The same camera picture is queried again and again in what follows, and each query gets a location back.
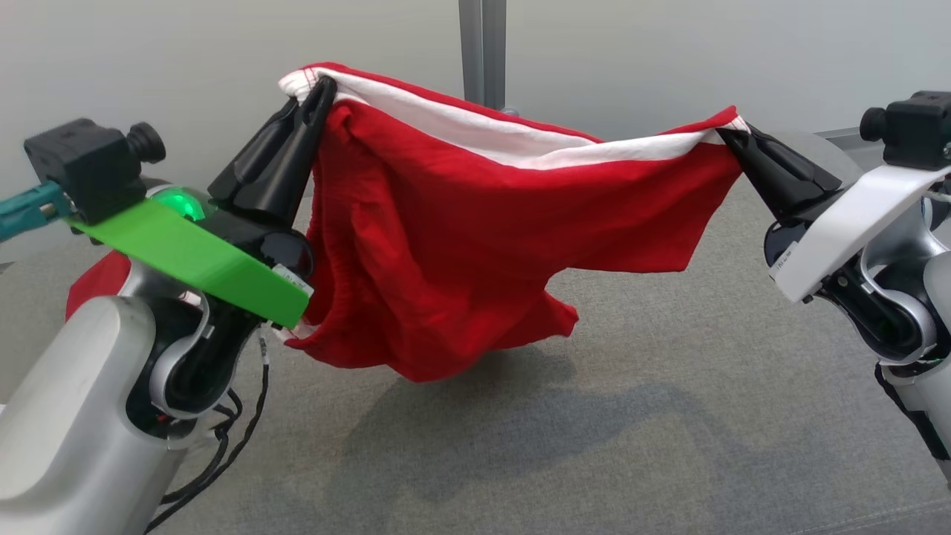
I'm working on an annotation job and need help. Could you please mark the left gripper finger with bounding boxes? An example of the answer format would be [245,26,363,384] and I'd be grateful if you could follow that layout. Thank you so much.
[207,98,302,206]
[236,76,339,224]

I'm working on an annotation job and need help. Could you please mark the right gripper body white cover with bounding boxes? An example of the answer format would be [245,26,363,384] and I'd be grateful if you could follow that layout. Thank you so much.
[763,164,951,304]

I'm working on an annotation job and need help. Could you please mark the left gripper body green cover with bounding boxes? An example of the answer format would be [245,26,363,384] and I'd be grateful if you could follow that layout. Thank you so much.
[68,186,317,329]

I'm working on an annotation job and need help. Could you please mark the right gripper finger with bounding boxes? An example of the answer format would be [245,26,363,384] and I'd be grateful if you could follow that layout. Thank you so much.
[716,129,822,227]
[744,124,845,196]

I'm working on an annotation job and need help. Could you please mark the red basketball jersey white sleeves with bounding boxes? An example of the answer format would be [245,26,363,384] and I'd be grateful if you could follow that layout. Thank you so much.
[65,248,133,322]

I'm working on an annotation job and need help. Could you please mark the red shorts with white trim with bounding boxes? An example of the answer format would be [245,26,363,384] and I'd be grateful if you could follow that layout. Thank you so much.
[279,62,751,383]

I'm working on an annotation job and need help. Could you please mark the grey partition base rail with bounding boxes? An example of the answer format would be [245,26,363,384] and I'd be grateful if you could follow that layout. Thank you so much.
[813,126,867,147]

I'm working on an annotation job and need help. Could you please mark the teal-plug black camera cable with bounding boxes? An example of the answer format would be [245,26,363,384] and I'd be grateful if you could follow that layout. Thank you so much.
[0,181,76,243]

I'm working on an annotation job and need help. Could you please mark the grey round-foot partition post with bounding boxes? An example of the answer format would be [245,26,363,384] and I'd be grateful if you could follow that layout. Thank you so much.
[458,0,485,105]
[482,0,521,117]

